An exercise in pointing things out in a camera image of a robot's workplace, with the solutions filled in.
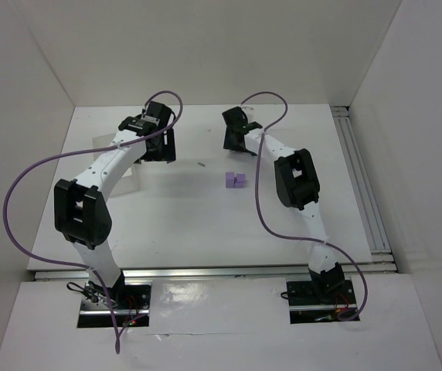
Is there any white perforated box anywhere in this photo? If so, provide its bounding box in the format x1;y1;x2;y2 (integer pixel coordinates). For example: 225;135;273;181
91;134;139;196

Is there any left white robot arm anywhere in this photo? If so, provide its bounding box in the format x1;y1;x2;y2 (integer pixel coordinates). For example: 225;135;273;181
54;101;175;305

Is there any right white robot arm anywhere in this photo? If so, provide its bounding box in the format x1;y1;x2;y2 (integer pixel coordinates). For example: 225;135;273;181
222;107;345;304

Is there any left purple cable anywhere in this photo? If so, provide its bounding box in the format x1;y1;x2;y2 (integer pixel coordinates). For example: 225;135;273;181
3;90;184;355

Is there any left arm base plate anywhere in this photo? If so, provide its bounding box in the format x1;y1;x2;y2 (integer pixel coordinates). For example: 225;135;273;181
66;282;151;328

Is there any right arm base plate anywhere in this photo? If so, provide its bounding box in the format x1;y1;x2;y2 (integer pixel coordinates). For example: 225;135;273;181
280;280;358;325

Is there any aluminium side rail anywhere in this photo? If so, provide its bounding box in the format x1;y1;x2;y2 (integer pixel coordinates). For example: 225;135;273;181
331;106;399;274

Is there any aluminium front rail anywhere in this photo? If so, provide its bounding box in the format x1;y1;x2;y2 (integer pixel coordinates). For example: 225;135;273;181
33;263;396;282

